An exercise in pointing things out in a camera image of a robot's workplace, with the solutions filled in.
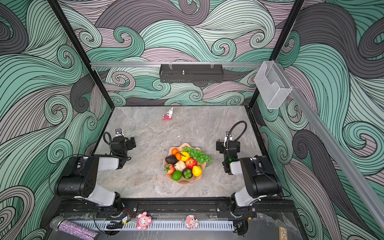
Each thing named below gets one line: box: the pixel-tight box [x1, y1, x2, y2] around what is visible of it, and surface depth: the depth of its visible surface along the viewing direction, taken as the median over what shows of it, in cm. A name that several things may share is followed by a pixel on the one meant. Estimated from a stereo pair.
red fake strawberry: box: [164, 163, 176, 175], surface depth 79 cm
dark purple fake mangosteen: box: [182, 167, 193, 180], surface depth 80 cm
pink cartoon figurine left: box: [136, 211, 152, 231], surface depth 69 cm
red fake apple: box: [185, 157, 198, 170], surface depth 85 cm
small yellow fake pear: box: [192, 165, 203, 177], surface depth 81 cm
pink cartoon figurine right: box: [185, 214, 199, 230], surface depth 69 cm
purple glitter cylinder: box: [58, 219, 99, 240], surface depth 66 cm
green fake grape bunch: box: [181, 146, 212, 168], surface depth 85 cm
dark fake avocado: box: [165, 155, 179, 165], surface depth 84 cm
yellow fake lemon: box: [180, 151, 190, 162], surface depth 87 cm
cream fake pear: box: [174, 160, 187, 171], surface depth 83 cm
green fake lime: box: [172, 170, 183, 182], surface depth 80 cm
